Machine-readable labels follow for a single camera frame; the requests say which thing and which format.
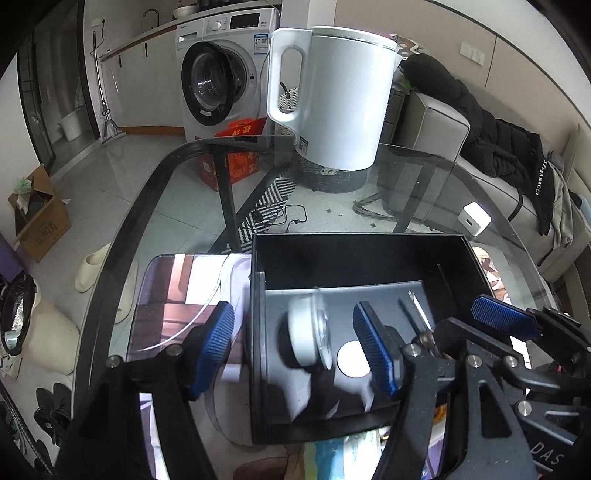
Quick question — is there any white front load washing machine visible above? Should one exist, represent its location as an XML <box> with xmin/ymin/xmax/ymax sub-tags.
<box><xmin>175</xmin><ymin>7</ymin><xmax>280</xmax><ymax>142</ymax></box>

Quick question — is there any white wall socket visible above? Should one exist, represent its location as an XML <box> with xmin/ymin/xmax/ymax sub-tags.
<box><xmin>459</xmin><ymin>42</ymin><xmax>485</xmax><ymax>66</ymax></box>

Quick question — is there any beige slipper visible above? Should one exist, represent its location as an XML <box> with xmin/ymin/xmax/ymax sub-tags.
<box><xmin>74</xmin><ymin>243</ymin><xmax>110</xmax><ymax>293</ymax></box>

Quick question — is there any black open storage box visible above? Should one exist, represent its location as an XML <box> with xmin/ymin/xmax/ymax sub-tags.
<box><xmin>247</xmin><ymin>233</ymin><xmax>505</xmax><ymax>446</ymax></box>

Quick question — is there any white electric kettle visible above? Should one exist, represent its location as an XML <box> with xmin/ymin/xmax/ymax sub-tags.
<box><xmin>266</xmin><ymin>26</ymin><xmax>402</xmax><ymax>171</ymax></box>

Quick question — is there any white bowl on counter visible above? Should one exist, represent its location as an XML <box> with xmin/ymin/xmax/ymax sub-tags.
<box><xmin>173</xmin><ymin>5</ymin><xmax>199</xmax><ymax>20</ymax></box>

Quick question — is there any grey sofa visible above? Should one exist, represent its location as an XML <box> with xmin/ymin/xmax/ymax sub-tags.
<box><xmin>397</xmin><ymin>93</ymin><xmax>590</xmax><ymax>283</ymax></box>

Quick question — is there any red gift box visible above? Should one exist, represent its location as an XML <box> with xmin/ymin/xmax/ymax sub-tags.
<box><xmin>197</xmin><ymin>117</ymin><xmax>266</xmax><ymax>191</ymax></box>

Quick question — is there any cardboard box on floor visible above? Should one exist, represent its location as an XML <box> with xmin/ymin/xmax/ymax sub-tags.
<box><xmin>8</xmin><ymin>165</ymin><xmax>71</xmax><ymax>263</ymax></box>

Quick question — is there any black puffer jacket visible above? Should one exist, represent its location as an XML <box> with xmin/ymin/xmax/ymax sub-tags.
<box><xmin>401</xmin><ymin>53</ymin><xmax>555</xmax><ymax>236</ymax></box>

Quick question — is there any floor mop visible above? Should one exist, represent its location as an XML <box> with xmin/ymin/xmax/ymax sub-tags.
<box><xmin>91</xmin><ymin>32</ymin><xmax>125</xmax><ymax>146</ymax></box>

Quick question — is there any green plastic blister pack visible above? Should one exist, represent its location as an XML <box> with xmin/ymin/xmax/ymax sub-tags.
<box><xmin>304</xmin><ymin>430</ymin><xmax>384</xmax><ymax>480</ymax></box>

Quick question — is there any white waste bin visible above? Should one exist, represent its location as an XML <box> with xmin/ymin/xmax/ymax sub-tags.
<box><xmin>58</xmin><ymin>106</ymin><xmax>89</xmax><ymax>142</ymax></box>

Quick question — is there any white tape roll dispenser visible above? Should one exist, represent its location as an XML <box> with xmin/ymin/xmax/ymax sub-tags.
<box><xmin>276</xmin><ymin>288</ymin><xmax>334</xmax><ymax>371</ymax></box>

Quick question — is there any white power adapter cube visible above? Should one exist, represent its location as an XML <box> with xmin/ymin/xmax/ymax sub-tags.
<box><xmin>458</xmin><ymin>202</ymin><xmax>492</xmax><ymax>237</ymax></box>

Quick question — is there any red handled screwdriver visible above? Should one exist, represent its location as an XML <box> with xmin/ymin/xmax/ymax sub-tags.
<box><xmin>402</xmin><ymin>290</ymin><xmax>450</xmax><ymax>359</ymax></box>

